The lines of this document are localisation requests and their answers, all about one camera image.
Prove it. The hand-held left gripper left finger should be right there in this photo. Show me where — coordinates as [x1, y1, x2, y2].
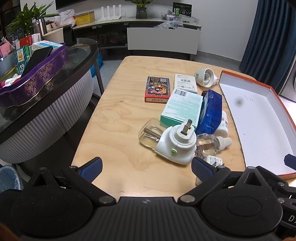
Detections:
[28, 157, 116, 205]

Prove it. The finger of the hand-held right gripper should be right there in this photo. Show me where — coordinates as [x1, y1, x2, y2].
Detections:
[284, 153, 296, 168]
[276, 180, 296, 202]

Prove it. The black and green box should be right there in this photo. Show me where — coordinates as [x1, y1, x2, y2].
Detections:
[172, 2, 193, 17]

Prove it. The white heater with clear bottle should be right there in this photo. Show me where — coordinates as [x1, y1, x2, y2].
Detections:
[138, 118, 198, 165]

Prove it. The stainless steel tumbler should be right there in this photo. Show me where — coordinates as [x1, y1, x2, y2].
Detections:
[32, 19, 48, 37]

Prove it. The green and white box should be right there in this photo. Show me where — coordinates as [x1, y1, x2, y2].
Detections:
[15, 45, 31, 72]

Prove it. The red playing card box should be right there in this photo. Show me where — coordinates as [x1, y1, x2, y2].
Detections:
[144, 76, 172, 103]

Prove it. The leafy bamboo plant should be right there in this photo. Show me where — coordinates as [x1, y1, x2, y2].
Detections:
[6, 2, 59, 39]

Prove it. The black box-shaped device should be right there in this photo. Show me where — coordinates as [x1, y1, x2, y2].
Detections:
[63, 24, 77, 46]

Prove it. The blue marbled box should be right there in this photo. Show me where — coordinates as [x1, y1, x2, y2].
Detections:
[196, 90, 223, 135]

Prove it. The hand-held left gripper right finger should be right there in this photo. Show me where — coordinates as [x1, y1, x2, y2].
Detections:
[177, 157, 279, 205]

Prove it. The black television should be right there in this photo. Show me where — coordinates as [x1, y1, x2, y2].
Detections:
[55, 0, 93, 10]

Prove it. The small white carton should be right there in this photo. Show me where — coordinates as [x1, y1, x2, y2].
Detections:
[174, 74, 198, 94]

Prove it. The white plug adapter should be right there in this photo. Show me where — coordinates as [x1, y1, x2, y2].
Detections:
[196, 155, 225, 186]

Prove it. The television cabinet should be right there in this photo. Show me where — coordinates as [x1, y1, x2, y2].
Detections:
[73, 17, 202, 56]

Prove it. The round black glass table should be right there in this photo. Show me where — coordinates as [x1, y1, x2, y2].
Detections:
[0, 37, 100, 164]

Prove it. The blue plastic bag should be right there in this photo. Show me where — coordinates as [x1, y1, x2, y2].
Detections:
[91, 53, 103, 78]

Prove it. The purple patterned tin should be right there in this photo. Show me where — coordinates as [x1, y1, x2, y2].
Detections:
[0, 43, 69, 108]

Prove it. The white light bulb adapter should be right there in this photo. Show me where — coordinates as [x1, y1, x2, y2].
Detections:
[194, 68, 220, 88]

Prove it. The dark blue curtain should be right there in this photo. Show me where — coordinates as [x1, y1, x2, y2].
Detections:
[239, 0, 296, 90]

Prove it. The clear acrylic organizer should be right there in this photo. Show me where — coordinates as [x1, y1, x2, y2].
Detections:
[161, 13, 199, 24]

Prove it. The white pill bottle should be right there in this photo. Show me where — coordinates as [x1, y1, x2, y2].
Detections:
[215, 111, 229, 137]

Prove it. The white router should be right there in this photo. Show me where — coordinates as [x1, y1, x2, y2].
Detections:
[98, 5, 122, 22]

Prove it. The white box lid tray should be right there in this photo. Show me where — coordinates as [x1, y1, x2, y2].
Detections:
[218, 70, 296, 180]

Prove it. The clear bottle with white cap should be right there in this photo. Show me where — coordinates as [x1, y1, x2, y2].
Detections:
[195, 134, 233, 156]

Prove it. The trash bin with blue liner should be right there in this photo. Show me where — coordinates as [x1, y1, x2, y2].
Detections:
[0, 165, 23, 193]

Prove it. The white plastic bag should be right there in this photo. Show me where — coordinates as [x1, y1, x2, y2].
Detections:
[60, 9, 77, 26]

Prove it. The potted plant in dark vase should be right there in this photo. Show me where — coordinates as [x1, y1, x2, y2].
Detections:
[125, 0, 155, 19]

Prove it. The black phone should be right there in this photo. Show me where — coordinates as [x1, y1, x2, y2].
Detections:
[20, 46, 54, 76]

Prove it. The yellow box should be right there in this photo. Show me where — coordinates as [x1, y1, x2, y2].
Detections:
[75, 11, 95, 25]

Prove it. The clear plastic bag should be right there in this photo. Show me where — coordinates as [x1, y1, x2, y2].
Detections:
[154, 21, 184, 29]

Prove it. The white and blue medicine box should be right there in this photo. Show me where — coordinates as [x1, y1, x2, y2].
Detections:
[31, 40, 66, 51]

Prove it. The mint green carton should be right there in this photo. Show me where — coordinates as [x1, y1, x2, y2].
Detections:
[160, 88, 204, 133]

